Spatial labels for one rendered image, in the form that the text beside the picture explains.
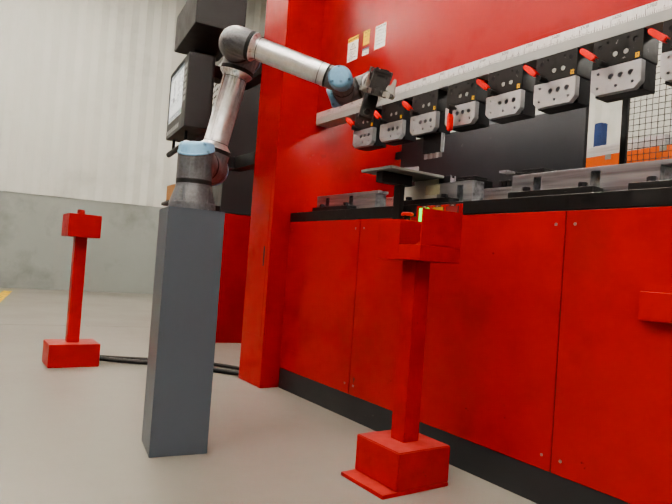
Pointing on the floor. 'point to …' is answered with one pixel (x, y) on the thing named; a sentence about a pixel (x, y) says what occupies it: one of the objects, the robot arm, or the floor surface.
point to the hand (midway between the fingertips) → (379, 94)
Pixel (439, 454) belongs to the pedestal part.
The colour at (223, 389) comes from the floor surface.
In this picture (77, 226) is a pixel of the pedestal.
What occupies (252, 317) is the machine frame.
